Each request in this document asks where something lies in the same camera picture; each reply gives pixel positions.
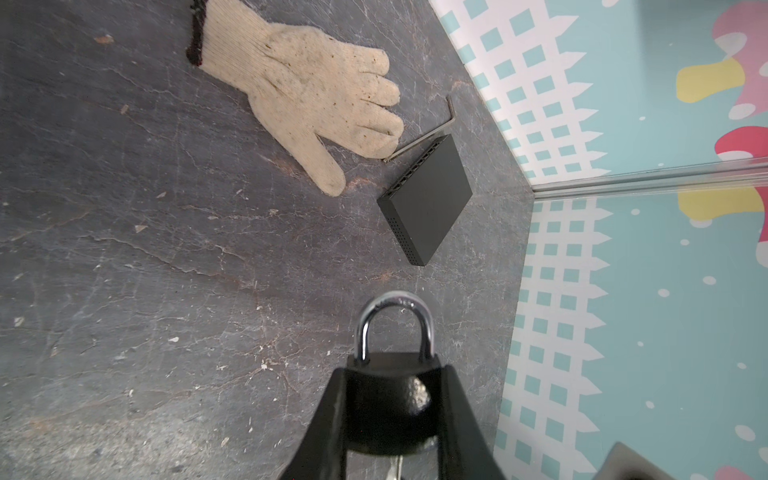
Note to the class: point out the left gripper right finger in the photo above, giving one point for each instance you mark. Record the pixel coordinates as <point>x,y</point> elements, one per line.
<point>462,449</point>

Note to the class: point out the metal hex key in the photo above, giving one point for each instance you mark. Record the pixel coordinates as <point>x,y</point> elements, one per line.
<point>428,135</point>

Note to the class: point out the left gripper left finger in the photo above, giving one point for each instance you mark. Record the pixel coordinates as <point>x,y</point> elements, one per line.
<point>322,453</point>

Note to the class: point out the flat black box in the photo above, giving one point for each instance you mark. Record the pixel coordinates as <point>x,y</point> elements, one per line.
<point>422,206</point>

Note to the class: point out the beige knit work glove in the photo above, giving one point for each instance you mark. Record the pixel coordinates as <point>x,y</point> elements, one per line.
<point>303,86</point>

